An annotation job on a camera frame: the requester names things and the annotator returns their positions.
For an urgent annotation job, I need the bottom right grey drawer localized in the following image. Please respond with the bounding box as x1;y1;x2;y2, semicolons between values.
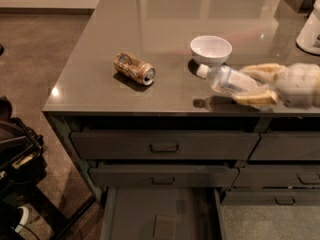
221;189;320;206

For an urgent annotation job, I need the top left grey drawer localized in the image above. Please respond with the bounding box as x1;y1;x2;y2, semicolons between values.
70;130;260;160

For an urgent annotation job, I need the middle right grey drawer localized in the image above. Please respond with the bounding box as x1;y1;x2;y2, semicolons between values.
233;165;320;188

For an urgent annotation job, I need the blue plastic water bottle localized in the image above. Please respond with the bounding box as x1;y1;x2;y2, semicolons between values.
196;64;267;97

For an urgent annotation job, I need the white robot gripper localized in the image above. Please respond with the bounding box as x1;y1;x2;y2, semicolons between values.
233;63;320;108

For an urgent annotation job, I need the white ceramic bowl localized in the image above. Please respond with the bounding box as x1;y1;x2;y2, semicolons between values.
190;35;232;66

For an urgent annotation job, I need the grey counter cabinet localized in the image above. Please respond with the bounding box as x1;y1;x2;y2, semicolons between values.
43;0;319;199

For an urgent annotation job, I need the middle left grey drawer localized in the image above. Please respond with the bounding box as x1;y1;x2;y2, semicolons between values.
88;163;239;187

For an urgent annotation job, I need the crushed orange soda can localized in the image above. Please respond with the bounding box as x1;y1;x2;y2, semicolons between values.
114;52;156;86

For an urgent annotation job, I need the open bottom left drawer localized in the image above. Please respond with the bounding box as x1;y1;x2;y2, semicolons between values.
100;187;226;240

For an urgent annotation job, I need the grey drawer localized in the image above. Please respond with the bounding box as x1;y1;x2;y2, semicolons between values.
250;132;320;161
233;165;320;188
88;163;239;187
70;130;260;160
221;189;320;206

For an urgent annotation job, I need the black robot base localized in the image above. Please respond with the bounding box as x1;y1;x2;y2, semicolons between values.
0;96;46;240

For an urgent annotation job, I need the top right grey drawer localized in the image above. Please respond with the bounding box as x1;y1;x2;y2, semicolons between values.
250;132;320;161

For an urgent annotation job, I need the white wipes canister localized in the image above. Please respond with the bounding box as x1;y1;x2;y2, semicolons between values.
296;0;320;55

